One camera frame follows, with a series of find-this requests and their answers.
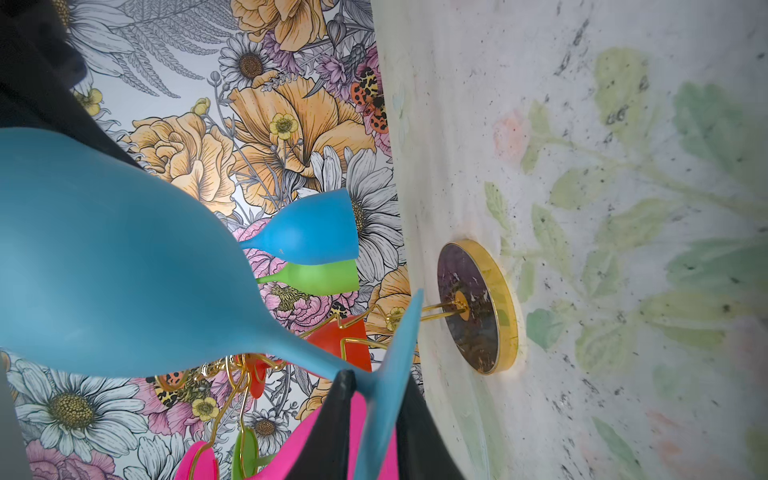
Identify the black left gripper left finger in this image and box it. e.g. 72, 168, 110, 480
286, 370, 356, 480

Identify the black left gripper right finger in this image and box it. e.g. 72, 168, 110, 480
396, 377, 464, 480

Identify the light blue wine glass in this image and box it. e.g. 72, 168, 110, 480
0, 126, 425, 480

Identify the green wine glass front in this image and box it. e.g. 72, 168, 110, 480
231, 428, 275, 480

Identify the green wine glass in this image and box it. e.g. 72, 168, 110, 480
257, 260, 360, 296
231, 428, 275, 480

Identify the red wine glass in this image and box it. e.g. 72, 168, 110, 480
242, 316, 372, 399

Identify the pink wine glass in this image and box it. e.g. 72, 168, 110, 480
174, 393, 399, 479

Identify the gold wine glass rack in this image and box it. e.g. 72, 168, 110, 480
152, 238, 520, 480

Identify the green wine glass back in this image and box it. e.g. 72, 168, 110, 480
257, 260, 360, 296

